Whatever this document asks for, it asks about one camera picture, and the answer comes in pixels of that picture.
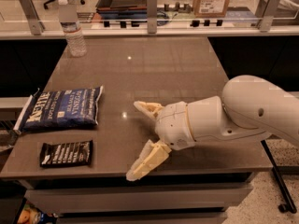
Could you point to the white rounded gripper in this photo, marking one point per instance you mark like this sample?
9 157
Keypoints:
173 124

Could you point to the black rxbar chocolate wrapper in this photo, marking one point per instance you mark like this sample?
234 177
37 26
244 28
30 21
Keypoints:
66 154

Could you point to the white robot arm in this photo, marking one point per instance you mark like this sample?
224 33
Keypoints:
249 108

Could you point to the clear plastic water bottle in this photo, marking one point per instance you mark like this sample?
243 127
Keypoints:
68 18

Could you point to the blue Kettle chips bag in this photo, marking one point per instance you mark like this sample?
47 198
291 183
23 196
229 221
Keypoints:
55 110

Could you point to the grey upper drawer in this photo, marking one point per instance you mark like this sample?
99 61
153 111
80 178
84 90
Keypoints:
89 200

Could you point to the grey drawer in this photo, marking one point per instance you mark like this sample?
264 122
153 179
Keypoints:
178 218
89 200

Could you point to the grey lower drawer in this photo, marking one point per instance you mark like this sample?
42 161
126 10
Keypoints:
178 218

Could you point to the grey open tray bin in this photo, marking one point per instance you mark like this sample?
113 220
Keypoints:
122 0

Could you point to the brown cardboard box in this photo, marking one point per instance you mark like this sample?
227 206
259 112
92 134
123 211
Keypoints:
210 8

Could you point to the colourful snack packets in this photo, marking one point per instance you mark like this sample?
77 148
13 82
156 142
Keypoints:
31 215

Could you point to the black floor bar with wheel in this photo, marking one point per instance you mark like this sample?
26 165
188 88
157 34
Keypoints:
289 205

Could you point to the grey metal post middle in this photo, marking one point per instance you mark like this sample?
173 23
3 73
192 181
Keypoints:
152 16

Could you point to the grey metal post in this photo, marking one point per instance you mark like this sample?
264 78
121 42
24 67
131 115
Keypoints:
152 16
265 22
36 26

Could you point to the grey metal post left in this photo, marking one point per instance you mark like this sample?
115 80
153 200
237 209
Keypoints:
36 26

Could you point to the grey metal post right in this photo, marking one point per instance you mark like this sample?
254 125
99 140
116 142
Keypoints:
265 22

